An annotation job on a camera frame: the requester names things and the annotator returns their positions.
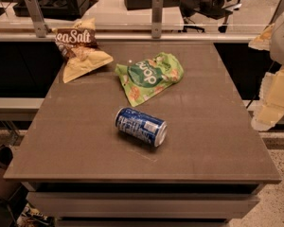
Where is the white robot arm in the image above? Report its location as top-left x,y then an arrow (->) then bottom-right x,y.
249,12 -> 284,131

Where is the metal bracket post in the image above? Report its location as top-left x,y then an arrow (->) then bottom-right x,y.
269,0 -> 284,25
151,0 -> 164,39
24,0 -> 48,38

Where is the brown bin at left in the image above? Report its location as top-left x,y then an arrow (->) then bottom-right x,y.
0,145 -> 27,227

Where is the right metal bracket post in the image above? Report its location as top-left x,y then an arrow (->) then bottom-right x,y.
269,0 -> 284,25

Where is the black box on counter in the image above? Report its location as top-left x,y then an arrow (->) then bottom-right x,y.
12,0 -> 99,21

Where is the black office chair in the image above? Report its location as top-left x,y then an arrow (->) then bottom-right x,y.
179,0 -> 277,34

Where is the sea salt chips bag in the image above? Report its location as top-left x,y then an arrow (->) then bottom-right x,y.
53,18 -> 114,83

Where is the middle metal bracket post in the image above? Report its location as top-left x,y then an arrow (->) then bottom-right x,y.
151,0 -> 164,39

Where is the green snack bag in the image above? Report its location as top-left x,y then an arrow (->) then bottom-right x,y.
115,52 -> 184,107

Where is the left metal bracket post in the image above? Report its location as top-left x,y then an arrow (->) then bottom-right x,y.
24,0 -> 48,38

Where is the blue pepsi can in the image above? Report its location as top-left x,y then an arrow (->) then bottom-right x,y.
115,108 -> 167,148

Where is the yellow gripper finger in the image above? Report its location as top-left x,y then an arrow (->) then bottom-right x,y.
248,24 -> 275,51
251,66 -> 284,131

